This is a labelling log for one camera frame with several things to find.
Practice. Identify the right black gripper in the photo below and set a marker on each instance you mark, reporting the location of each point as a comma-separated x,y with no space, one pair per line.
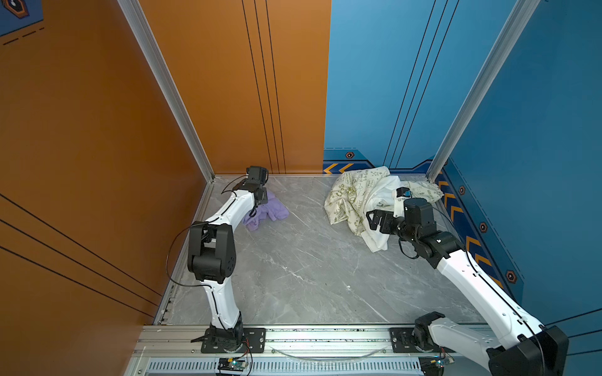
386,217

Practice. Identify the purple t-shirt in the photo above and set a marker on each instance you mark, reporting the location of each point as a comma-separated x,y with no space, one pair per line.
274,210

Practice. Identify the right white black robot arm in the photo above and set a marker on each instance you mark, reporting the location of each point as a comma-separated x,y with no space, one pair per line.
520,344

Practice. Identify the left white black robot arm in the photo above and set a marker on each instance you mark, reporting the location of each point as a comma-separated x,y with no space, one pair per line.
212,258

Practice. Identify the green patterned cream cloth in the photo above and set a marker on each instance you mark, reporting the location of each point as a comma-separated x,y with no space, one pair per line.
356,193

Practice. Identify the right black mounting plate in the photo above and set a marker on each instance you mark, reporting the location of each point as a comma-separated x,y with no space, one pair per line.
403,341

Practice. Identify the black mounting plate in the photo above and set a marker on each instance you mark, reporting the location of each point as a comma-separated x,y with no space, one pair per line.
220,341
403,341

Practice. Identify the right small circuit board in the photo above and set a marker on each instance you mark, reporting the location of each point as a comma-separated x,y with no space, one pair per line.
440,362

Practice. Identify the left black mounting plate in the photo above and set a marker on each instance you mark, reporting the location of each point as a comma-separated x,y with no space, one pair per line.
220,341

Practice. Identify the left green circuit board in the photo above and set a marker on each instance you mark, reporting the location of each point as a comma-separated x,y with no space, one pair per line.
232,366

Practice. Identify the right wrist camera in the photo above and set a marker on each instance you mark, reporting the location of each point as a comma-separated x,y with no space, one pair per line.
398,206

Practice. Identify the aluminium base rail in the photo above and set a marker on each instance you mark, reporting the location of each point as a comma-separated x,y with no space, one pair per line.
321,349

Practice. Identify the left aluminium corner post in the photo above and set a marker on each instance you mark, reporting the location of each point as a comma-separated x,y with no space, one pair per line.
139,25

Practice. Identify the aluminium corner post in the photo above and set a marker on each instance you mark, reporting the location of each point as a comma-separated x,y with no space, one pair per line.
510,33
139,25

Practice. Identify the right aluminium corner post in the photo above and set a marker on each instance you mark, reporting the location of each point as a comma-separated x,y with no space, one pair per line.
510,33

